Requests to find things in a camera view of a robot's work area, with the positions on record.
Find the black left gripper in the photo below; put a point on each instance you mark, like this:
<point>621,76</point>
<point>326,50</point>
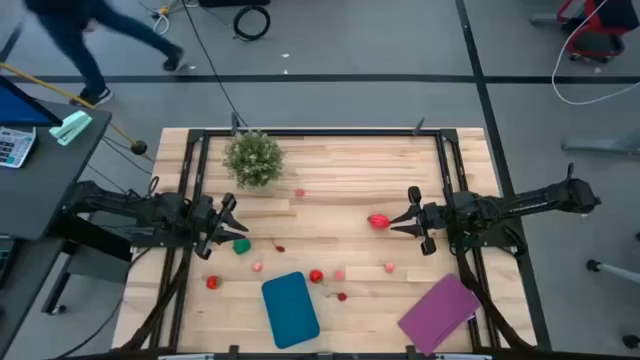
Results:
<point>207,220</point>

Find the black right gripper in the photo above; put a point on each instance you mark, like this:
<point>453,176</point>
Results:
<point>432,217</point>

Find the green pepper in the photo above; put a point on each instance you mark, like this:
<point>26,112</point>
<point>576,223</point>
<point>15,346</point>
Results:
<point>242,246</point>

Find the large red pepper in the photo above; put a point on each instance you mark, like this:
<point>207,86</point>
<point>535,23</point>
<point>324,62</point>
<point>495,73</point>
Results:
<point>379,221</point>

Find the red cherry with stem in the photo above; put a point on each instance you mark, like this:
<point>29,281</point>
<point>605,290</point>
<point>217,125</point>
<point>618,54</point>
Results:
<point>280,248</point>
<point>342,296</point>

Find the red strawberry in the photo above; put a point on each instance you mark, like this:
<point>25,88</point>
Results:
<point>213,282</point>

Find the red tomato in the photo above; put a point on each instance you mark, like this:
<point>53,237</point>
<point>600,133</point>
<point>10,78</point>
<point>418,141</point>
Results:
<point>316,276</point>

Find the teal tupperware container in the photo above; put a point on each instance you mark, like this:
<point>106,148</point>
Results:
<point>290,312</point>

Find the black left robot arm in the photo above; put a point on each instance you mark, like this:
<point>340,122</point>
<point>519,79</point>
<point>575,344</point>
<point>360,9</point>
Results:
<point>125,205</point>

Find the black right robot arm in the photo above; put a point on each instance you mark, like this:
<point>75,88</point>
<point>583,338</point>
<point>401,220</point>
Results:
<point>525,200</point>

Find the purple tupperware lid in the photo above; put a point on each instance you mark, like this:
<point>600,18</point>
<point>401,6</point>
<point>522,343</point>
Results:
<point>437,315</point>

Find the green potted plant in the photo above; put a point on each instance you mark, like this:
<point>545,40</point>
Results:
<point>253,159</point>

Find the black round knob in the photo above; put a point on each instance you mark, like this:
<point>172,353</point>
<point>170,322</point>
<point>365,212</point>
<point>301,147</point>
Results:
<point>139,147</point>

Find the black desk base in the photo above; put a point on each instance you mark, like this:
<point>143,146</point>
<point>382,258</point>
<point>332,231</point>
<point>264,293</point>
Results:
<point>95,265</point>

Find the grey chair leg with castor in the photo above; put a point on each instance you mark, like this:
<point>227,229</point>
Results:
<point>593,265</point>

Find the mint green stapler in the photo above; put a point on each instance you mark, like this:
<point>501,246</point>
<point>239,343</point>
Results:
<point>70,127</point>

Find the dark grey desk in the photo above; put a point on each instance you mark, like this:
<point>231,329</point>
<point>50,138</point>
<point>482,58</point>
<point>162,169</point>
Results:
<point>45,185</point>

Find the grey metal floor bar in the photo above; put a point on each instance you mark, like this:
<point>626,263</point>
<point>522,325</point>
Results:
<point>600,145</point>

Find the yellow plug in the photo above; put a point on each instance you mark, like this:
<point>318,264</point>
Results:
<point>163,10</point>

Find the white calculator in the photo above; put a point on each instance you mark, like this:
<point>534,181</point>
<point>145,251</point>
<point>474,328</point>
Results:
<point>14,146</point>

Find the person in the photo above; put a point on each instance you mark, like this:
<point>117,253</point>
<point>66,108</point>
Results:
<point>75,45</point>

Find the monitor with blue screen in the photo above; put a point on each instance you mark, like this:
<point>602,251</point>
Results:
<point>20,107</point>

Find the red office chair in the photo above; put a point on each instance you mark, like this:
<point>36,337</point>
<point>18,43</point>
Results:
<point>595,52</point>

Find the black castor wheel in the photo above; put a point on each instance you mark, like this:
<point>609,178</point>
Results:
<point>631,341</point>

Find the white bracket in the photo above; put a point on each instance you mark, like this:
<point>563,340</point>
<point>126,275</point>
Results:
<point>462,357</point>
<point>185,357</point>

